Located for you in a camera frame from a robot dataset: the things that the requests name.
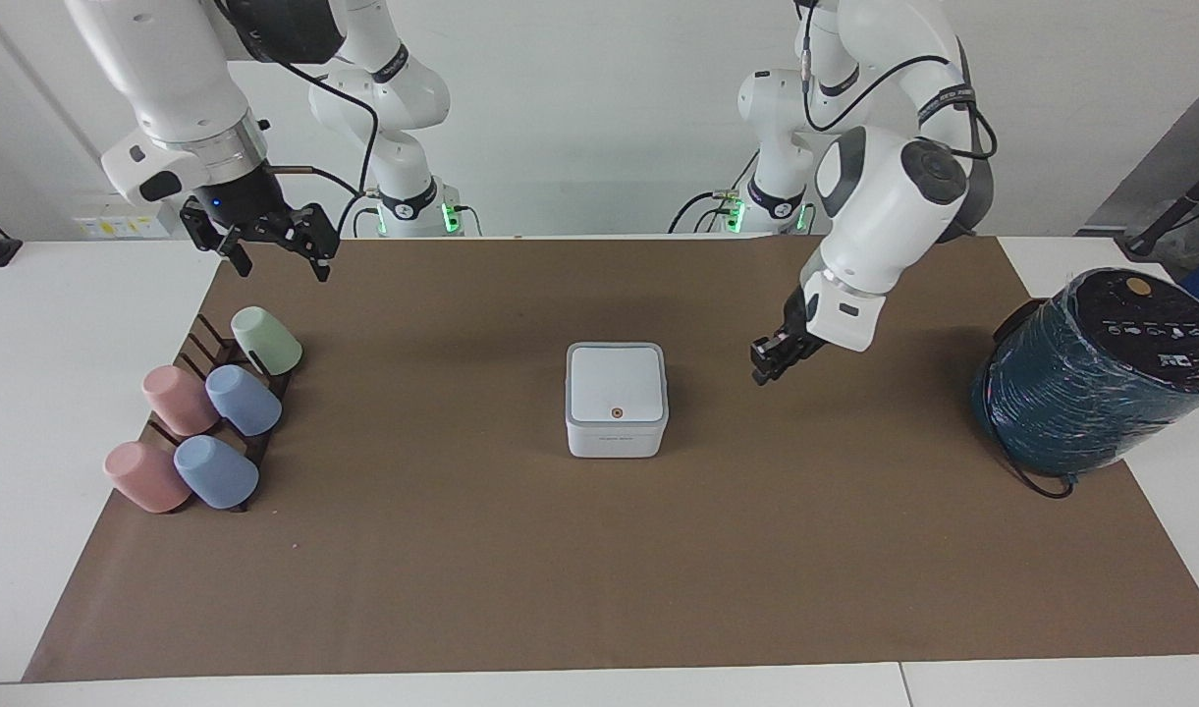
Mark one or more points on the dark brown cup rack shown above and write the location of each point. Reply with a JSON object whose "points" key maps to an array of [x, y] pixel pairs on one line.
{"points": [[216, 352]]}

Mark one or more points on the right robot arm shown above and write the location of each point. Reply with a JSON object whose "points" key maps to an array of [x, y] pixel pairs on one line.
{"points": [[177, 88]]}

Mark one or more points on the pink cup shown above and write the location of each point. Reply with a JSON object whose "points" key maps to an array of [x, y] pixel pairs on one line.
{"points": [[145, 477], [179, 401]]}

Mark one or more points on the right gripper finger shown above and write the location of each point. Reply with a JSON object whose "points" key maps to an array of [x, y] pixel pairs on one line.
{"points": [[228, 247], [319, 236]]}

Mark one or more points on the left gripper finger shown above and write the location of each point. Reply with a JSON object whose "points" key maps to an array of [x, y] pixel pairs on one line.
{"points": [[790, 357], [765, 358]]}

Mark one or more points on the teal wrapped cylinder appliance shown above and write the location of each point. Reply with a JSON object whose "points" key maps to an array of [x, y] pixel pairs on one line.
{"points": [[1080, 393]]}

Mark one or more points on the green cup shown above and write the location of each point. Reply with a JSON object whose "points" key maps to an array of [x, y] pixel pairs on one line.
{"points": [[268, 342]]}

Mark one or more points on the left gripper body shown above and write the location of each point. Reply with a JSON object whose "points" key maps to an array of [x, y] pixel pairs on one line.
{"points": [[795, 319]]}

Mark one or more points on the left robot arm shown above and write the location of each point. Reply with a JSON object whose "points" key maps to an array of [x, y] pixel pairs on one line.
{"points": [[884, 206]]}

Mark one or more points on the white wall socket strip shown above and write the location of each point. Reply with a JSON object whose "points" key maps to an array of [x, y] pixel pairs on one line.
{"points": [[118, 227]]}

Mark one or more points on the white square trash can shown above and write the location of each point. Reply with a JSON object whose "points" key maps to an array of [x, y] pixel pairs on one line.
{"points": [[616, 398]]}

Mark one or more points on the blue cup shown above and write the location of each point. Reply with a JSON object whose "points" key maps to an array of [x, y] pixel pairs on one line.
{"points": [[245, 401], [216, 473]]}

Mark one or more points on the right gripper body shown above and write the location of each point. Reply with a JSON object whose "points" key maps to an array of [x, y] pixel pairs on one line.
{"points": [[241, 201]]}

